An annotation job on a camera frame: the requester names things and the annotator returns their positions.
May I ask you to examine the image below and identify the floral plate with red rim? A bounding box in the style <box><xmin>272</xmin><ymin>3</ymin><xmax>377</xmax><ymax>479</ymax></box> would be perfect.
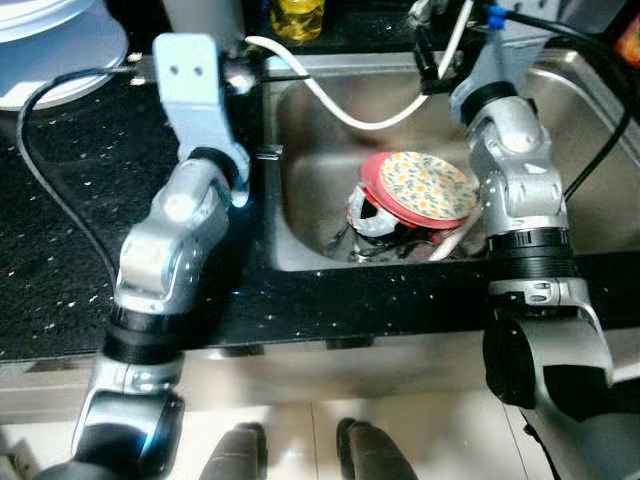
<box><xmin>360</xmin><ymin>150</ymin><xmax>479</xmax><ymax>231</ymax></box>

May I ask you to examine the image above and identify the yellow liquid bottle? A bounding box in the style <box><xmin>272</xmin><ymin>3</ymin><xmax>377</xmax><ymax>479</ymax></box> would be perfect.
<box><xmin>270</xmin><ymin>0</ymin><xmax>326</xmax><ymax>43</ymax></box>

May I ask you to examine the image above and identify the stainless steel sink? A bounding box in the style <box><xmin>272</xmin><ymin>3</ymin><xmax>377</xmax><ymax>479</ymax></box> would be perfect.
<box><xmin>262</xmin><ymin>55</ymin><xmax>640</xmax><ymax>273</ymax></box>

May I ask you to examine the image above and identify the clear plastic container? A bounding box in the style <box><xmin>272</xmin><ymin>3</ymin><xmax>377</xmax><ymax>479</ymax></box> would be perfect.
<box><xmin>560</xmin><ymin>0</ymin><xmax>640</xmax><ymax>31</ymax></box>

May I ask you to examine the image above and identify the white cup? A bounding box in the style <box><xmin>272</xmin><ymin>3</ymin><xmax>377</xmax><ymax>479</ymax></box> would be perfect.
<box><xmin>345</xmin><ymin>185</ymin><xmax>401</xmax><ymax>241</ymax></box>

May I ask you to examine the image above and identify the orange red object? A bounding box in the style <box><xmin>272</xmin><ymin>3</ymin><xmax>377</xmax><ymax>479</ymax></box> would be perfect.
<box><xmin>615</xmin><ymin>15</ymin><xmax>640</xmax><ymax>66</ymax></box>

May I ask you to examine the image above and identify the grey metal faucet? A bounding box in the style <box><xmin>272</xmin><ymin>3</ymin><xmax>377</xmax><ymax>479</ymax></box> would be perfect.
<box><xmin>163</xmin><ymin>0</ymin><xmax>263</xmax><ymax>96</ymax></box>

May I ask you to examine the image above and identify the beige cabinet front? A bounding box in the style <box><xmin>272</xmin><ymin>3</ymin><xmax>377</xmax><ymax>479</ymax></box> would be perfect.
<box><xmin>0</xmin><ymin>335</ymin><xmax>640</xmax><ymax>421</ymax></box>

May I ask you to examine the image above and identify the white plate stack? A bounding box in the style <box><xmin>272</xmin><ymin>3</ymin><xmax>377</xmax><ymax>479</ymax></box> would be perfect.
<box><xmin>0</xmin><ymin>0</ymin><xmax>129</xmax><ymax>109</ymax></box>

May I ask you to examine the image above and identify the dark right robot foot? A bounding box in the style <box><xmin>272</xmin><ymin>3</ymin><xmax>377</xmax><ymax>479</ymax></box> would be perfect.
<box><xmin>335</xmin><ymin>418</ymin><xmax>421</xmax><ymax>480</ymax></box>

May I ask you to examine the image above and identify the dark robot foot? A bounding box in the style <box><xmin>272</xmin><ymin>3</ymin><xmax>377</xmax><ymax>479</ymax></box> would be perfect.
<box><xmin>335</xmin><ymin>418</ymin><xmax>421</xmax><ymax>480</ymax></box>
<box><xmin>198</xmin><ymin>422</ymin><xmax>269</xmax><ymax>480</ymax></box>

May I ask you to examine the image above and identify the dark left robot foot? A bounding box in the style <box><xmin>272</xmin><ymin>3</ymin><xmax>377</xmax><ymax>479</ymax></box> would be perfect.
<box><xmin>198</xmin><ymin>422</ymin><xmax>269</xmax><ymax>480</ymax></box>

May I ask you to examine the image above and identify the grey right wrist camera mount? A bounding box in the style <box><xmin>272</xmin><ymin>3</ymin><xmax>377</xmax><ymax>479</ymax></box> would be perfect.
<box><xmin>455</xmin><ymin>18</ymin><xmax>526</xmax><ymax>106</ymax></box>

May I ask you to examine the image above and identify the white hose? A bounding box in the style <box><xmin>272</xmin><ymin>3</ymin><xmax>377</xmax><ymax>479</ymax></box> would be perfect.
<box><xmin>245</xmin><ymin>0</ymin><xmax>473</xmax><ymax>131</ymax></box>

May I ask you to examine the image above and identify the black cable with blue tape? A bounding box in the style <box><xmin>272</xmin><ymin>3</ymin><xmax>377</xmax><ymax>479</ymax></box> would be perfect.
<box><xmin>480</xmin><ymin>3</ymin><xmax>640</xmax><ymax>203</ymax></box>

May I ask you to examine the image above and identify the light grey left wrist camera mount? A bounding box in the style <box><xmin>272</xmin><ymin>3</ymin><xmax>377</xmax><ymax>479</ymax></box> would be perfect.
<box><xmin>153</xmin><ymin>33</ymin><xmax>251</xmax><ymax>186</ymax></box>

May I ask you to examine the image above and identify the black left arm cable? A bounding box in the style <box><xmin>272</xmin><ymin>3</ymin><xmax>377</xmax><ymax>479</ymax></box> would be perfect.
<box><xmin>15</xmin><ymin>65</ymin><xmax>156</xmax><ymax>291</ymax></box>

